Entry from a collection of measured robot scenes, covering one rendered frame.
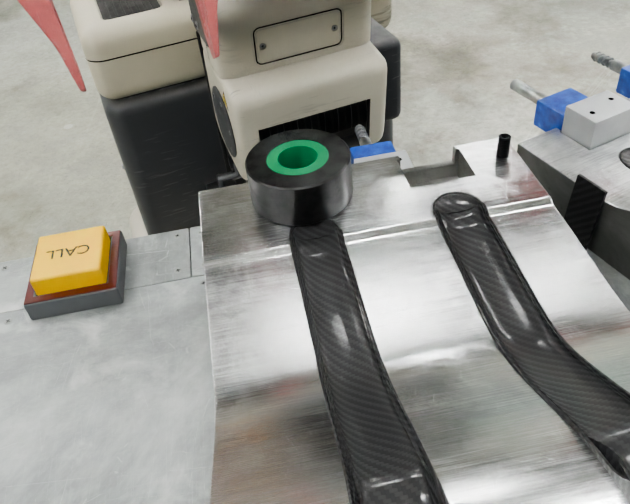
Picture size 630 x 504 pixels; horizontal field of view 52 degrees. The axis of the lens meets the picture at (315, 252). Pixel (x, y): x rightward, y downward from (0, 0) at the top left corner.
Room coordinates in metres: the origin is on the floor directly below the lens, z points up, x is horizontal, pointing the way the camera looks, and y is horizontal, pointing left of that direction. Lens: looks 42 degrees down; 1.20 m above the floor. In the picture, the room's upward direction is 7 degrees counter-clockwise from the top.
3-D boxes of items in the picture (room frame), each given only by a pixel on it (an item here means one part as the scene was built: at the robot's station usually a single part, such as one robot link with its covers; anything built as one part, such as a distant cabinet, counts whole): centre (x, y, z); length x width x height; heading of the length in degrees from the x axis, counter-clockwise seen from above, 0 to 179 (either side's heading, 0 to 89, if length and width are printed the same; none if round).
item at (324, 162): (0.41, 0.00, 0.91); 0.08 x 0.08 x 0.04
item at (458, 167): (0.42, -0.10, 0.87); 0.05 x 0.05 x 0.04; 5
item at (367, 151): (0.53, -0.07, 0.83); 0.13 x 0.05 x 0.05; 5
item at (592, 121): (0.54, -0.25, 0.86); 0.13 x 0.05 x 0.05; 23
